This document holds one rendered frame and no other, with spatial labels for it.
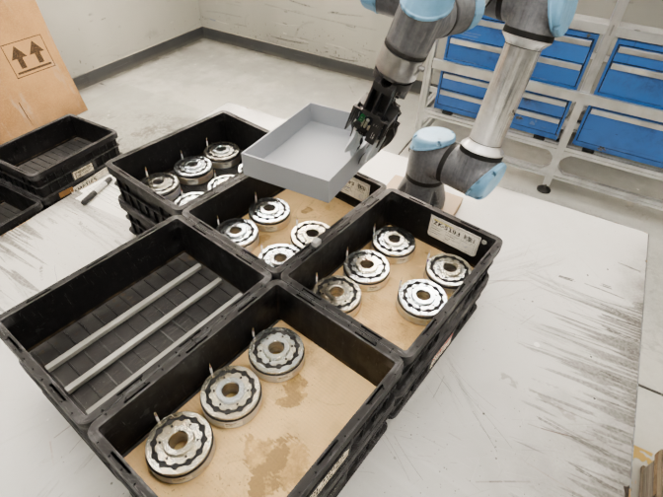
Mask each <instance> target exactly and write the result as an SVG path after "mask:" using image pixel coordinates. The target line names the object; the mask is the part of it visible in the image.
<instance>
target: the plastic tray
mask: <svg viewBox="0 0 663 497"><path fill-rule="evenodd" d="M349 115H350V111H346V110H342V109H338V108H334V107H330V106H323V105H319V104H315V103H311V102H309V103H308V104H306V105H305V106H303V107H302V108H301V109H299V110H298V111H297V112H295V113H294V114H293V115H291V116H290V117H288V118H287V119H286V120H284V121H283V122H282V123H280V124H279V125H278V126H276V127H275V128H274V129H272V130H271V131H270V132H268V133H267V134H266V135H264V136H263V137H261V138H260V139H259V140H258V141H257V142H256V143H254V144H253V145H252V146H250V147H249V148H248V149H246V150H245V151H244V152H242V153H241V156H242V164H243V171H244V175H246V176H249V177H252V178H256V179H259V180H262V181H265V182H268V183H271V184H274V185H277V186H280V187H283V188H286V189H289V190H292V191H295V192H298V193H301V194H304V195H307V196H310V197H313V198H316V199H319V200H322V201H324V202H326V203H330V202H331V200H332V199H333V198H334V197H335V196H336V195H337V194H338V193H339V192H340V191H341V190H342V189H343V187H344V186H345V185H346V184H347V183H348V182H349V181H350V180H351V179H352V178H353V177H354V176H355V175H356V173H357V172H358V171H359V170H360V169H361V168H362V167H363V166H364V165H365V164H366V163H365V164H362V165H358V162H359V160H360V158H361V156H362V155H363V154H364V153H365V149H366V148H367V147H368V145H369V143H368V142H366V141H365V140H364V139H365V137H366V136H365V137H364V136H363V142H362V144H361V145H360V148H359V149H358V150H357V151H356V152H355V153H354V154H353V155H352V156H351V157H350V153H349V151H348V152H346V153H345V152H344V150H345V147H346V145H347V144H348V142H349V136H350V133H351V124H350V125H349V126H348V127H347V128H346V129H344V127H345V124H346V122H347V120H348V118H349Z"/></svg>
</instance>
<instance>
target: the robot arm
mask: <svg viewBox="0 0 663 497"><path fill-rule="evenodd" d="M360 2H361V4H362V6H363V7H364V8H366V9H368V10H371V11H373V12H374V13H375V14H382V15H385V16H388V17H391V18H393V21H392V23H391V26H390V28H389V31H388V33H387V35H386V38H385V40H384V42H383V44H382V47H381V49H380V52H379V54H378V57H377V59H376V66H375V68H374V70H373V76H374V78H375V80H374V82H373V85H372V87H371V89H370V92H369V93H368V92H366V94H365V95H363V96H362V97H361V98H360V99H359V100H358V101H357V102H356V103H355V104H354V105H353V107H352V110H351V113H350V115H349V118H348V120H347V122H346V124H345V127H344V129H346V128H347V127H348V126H349V125H350V124H351V133H350V136H349V142H348V144H347V145H346V147H345V150H344V152H345V153H346V152H348V151H349V153H350V157H351V156H352V155H353V154H354V153H355V152H356V151H357V150H358V149H359V148H360V145H361V144H362V142H363V136H364V137H365V136H366V137H365V139H364V140H365V141H366V142H368V143H369V145H368V147H367V148H366V149H365V153H364V154H363V155H362V156H361V158H360V160H359V162H358V165H362V164H365V163H367V162H368V161H370V160H371V159H372V158H373V157H375V156H376V155H377V154H378V153H379V152H380V151H381V150H382V149H383V148H384V147H386V146H387V145H389V144H390V143H391V142H392V140H393V139H394V138H395V136H396V134H397V131H398V127H399V125H400V123H399V122H398V121H397V120H398V118H399V116H400V115H401V114H402V113H401V111H400V105H398V104H397V103H396V99H399V98H400V99H403V100H404V99H405V96H406V94H407V92H408V91H409V90H410V88H411V86H412V84H413V82H414V81H415V80H416V78H417V76H418V74H419V71H420V72H424V70H425V67H424V66H423V65H422V64H423V63H424V61H425V60H426V58H427V56H428V54H429V52H430V50H431V48H432V46H433V44H434V42H435V40H436V39H438V38H442V37H446V36H452V35H460V34H463V33H465V32H466V31H468V30H470V29H472V28H474V27H475V26H476V25H477V24H478V23H479V21H480V20H481V18H482V16H483V15H486V16H488V17H491V18H493V19H496V20H499V21H502V22H505V25H504V27H503V30H502V32H503V35H504V37H505V43H504V45H503V48H502V51H501V53H500V56H499V59H498V61H497V64H496V67H495V69H494V72H493V74H492V77H491V80H490V82H489V85H488V88H487V90H486V93H485V96H484V98H483V101H482V104H481V106H480V109H479V113H478V116H477V118H476V121H475V124H474V126H473V129H472V132H471V134H470V136H469V137H467V138H465V139H463V140H462V142H461V144H459V143H457V142H455V141H456V134H455V133H454V132H453V131H452V130H450V129H447V128H444V127H425V128H422V129H419V130H418V131H416V132H415V133H414V135H413V137H412V141H411V144H410V150H409V156H408V161H407V166H406V171H405V176H404V178H403V179H402V181H401V183H400V184H399V186H398V188H397V190H399V191H402V192H404V193H406V194H408V195H410V196H412V197H414V198H417V199H419V200H421V201H423V202H425V203H427V204H430V205H432V206H434V207H436V208H438V209H440V210H441V209H442V208H443V206H444V203H445V198H446V196H445V187H444V184H446V185H448V186H450V187H452V188H454V189H456V190H458V191H460V192H462V193H464V194H465V195H466V196H469V197H471V198H474V199H476V200H481V199H484V198H486V197H487V196H488V195H489V194H490V193H491V192H492V191H493V190H494V189H495V188H496V186H497V185H498V184H499V182H500V181H501V179H502V177H503V176H504V174H505V171H506V168H507V166H506V165H505V164H504V163H503V162H502V159H503V157H504V152H503V150H502V147H501V146H502V143H503V141H504V139H505V136H506V134H507V132H508V129H509V127H510V125H511V122H512V120H513V118H514V115H515V113H516V110H517V108H518V106H519V104H520V102H521V100H522V97H523V95H524V92H525V90H526V88H527V85H528V83H529V81H530V78H531V76H532V74H533V71H534V69H535V67H536V64H537V62H538V60H539V57H540V55H541V52H542V50H544V49H545V48H547V47H548V46H550V45H552V44H553V41H554V38H555V37H561V36H563V35H564V34H565V33H566V32H567V30H568V27H569V26H570V24H571V22H572V20H573V17H574V14H575V11H576V8H577V3H578V0H360ZM395 98H396V99H395Z"/></svg>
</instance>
